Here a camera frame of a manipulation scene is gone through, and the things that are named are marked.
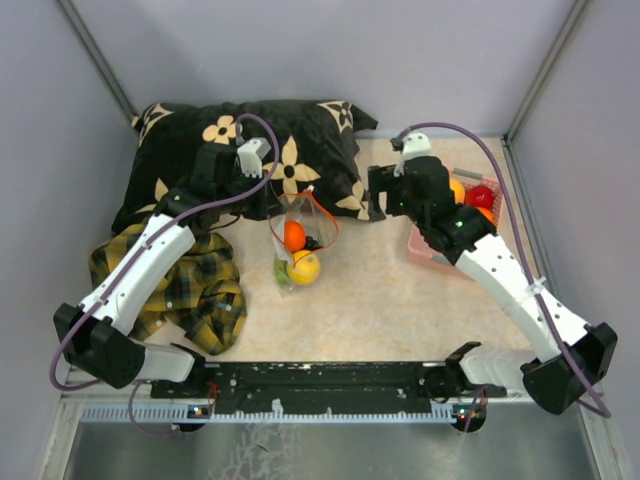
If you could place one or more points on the white cable duct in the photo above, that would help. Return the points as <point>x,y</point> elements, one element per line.
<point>197,413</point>

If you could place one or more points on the yellow-orange peach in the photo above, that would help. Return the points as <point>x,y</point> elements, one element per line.
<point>458,190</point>

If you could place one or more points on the pink plastic basket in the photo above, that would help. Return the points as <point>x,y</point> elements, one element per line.
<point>421,254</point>

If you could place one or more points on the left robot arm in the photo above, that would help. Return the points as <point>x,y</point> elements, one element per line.
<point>94,334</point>

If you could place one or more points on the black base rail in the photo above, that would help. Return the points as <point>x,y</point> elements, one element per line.
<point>318,388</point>

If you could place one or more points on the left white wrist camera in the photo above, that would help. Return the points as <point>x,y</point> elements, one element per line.
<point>251,154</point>

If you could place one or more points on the black floral pillow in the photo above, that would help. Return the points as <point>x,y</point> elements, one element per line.
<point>316,138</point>

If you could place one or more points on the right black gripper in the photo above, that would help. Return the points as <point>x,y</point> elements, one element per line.
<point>381,179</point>

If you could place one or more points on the yellow plaid shirt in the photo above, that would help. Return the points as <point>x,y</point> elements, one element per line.
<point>201,294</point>

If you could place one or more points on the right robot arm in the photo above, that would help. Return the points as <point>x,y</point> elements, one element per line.
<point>570,354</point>

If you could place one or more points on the yellow lemon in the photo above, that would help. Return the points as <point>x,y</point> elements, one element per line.
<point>305,268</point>

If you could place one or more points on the red apple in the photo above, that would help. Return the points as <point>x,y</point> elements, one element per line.
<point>480,196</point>

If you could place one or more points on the green leaf fruit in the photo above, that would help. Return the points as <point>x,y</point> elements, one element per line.
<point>280,272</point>

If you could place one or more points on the dark grape bunch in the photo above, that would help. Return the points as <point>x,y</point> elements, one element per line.
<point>312,244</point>

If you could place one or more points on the clear zip top bag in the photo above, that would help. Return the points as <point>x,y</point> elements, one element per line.
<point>317,221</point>

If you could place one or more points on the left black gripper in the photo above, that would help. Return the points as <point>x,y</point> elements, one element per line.
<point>265,204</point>

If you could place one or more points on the orange tangerine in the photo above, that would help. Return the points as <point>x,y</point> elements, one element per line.
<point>294,236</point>
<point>489,215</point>

